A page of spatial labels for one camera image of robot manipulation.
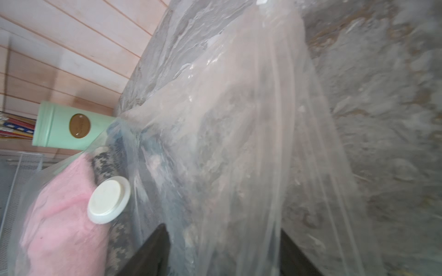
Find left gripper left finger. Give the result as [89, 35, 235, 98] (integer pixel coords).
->
[116, 224, 170, 276]

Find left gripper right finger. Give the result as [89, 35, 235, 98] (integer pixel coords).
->
[280, 229, 323, 276]

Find pink fleece blanket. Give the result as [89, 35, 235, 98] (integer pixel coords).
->
[20, 154, 109, 276]

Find black white houndstooth knit blanket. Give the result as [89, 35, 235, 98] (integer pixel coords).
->
[87, 146, 135, 276]

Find clear plastic vacuum bag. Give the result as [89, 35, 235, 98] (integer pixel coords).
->
[8, 1, 386, 276]

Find white vacuum bag valve cap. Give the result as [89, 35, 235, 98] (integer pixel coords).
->
[87, 176, 131, 224]

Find mint green pencil cup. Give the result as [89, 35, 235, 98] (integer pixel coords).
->
[32, 101, 115, 151]

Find coloured pencils in cup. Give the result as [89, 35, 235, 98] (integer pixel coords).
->
[1, 112, 36, 140]

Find white wire mesh shelf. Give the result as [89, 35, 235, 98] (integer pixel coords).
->
[1, 150, 43, 276]

